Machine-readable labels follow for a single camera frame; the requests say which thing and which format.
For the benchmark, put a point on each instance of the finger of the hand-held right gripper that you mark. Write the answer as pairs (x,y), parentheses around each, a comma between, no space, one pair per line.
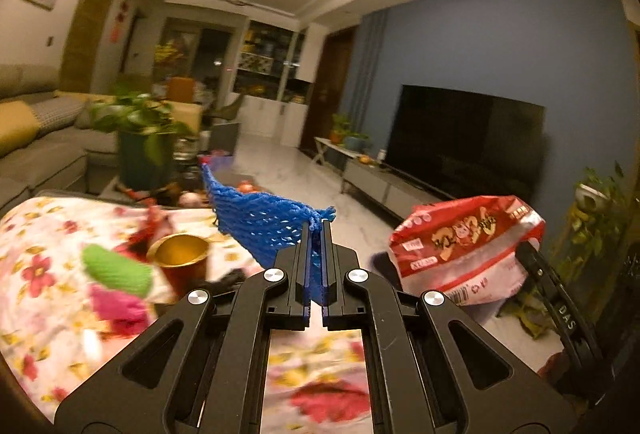
(542,279)

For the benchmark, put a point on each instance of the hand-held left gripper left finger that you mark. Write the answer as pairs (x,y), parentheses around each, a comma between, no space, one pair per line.
(309,274)

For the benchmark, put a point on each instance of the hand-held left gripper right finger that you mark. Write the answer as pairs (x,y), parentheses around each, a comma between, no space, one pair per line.
(325,274)

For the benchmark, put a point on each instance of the blue foam fruit net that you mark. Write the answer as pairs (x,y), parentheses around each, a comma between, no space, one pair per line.
(260,219)

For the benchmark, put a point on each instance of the red snack bag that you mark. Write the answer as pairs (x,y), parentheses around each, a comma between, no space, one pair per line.
(450,244)

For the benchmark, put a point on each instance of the trailing plant in white pot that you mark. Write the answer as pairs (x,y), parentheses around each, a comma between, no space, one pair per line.
(592,214)

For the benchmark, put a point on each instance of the grey television cabinet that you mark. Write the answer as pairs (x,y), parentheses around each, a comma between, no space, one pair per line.
(380,184)

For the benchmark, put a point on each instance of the orange round item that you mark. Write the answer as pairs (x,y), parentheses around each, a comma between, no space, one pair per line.
(245,187)

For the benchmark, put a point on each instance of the red and gold paper bucket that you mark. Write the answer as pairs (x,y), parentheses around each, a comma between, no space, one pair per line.
(185,271)

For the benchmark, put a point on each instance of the white side table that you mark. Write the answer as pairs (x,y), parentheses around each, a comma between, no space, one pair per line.
(332,147)

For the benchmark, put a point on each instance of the small plant in blue pot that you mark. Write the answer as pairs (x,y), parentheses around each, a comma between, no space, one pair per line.
(356,141)

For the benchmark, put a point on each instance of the small plant in orange pot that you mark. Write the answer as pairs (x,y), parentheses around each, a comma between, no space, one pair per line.
(339,128)

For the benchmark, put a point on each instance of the black flat television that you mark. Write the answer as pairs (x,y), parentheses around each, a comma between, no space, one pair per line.
(465,143)

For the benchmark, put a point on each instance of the dark brown door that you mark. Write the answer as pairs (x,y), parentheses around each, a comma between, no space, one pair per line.
(332,88)

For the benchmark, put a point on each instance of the pink foam fruit net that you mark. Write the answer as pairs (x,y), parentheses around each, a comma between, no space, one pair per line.
(117,310)

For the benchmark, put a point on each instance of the green foam fruit net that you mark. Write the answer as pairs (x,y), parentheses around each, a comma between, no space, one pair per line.
(112,270)

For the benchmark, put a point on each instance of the white display cabinet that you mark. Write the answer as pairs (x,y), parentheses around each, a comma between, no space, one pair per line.
(272,78)

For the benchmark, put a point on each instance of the large potted green plant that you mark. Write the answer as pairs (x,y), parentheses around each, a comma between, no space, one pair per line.
(142,148)

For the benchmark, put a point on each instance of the orange chair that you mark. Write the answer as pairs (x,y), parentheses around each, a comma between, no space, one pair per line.
(182,98)

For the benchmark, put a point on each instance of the yellow flower bouquet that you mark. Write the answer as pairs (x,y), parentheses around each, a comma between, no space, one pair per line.
(169,52)

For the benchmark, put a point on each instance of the floral tablecloth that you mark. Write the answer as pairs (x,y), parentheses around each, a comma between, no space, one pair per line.
(45,254)

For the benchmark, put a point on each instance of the grey fabric sofa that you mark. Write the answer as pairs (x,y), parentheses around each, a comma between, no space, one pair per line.
(55,158)

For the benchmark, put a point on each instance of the houndstooth patterned cushion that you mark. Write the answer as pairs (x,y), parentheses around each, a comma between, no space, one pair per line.
(62,112)

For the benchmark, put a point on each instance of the light wooden door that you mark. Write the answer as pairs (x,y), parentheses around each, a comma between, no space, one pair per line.
(90,28)

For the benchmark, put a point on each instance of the yellow cushion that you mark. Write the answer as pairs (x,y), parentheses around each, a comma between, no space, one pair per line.
(15,126)

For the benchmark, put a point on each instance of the red wall decoration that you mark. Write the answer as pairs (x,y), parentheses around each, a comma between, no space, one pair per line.
(121,18)

